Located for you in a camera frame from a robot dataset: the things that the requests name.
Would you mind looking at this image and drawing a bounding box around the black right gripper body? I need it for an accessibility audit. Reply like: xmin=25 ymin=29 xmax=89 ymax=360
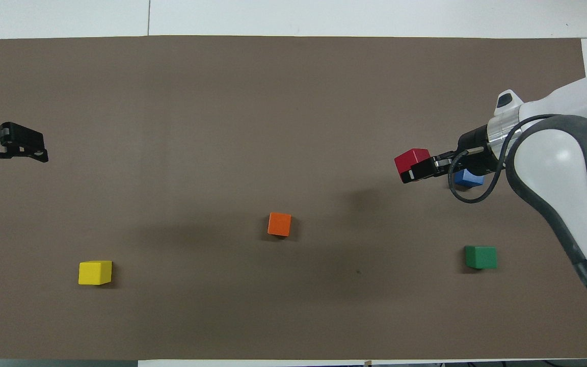
xmin=456 ymin=126 xmax=499 ymax=172

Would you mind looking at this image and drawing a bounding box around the red block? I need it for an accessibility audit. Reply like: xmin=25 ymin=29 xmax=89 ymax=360
xmin=394 ymin=148 xmax=432 ymax=183

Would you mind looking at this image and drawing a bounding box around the blue block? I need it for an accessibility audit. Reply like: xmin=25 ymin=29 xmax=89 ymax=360
xmin=453 ymin=170 xmax=485 ymax=191

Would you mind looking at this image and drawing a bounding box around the green block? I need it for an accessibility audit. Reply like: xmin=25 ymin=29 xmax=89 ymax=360
xmin=464 ymin=245 xmax=498 ymax=270

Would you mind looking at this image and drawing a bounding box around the yellow block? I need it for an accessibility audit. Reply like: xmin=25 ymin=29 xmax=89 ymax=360
xmin=78 ymin=260 xmax=113 ymax=285

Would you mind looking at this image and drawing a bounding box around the orange block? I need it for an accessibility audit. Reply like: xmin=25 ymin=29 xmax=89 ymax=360
xmin=268 ymin=212 xmax=292 ymax=238

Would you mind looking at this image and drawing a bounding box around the brown table mat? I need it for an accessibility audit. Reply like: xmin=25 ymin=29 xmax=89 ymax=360
xmin=0 ymin=36 xmax=587 ymax=360

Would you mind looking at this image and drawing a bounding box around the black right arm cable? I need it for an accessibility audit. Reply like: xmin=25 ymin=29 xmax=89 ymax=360
xmin=448 ymin=115 xmax=559 ymax=204

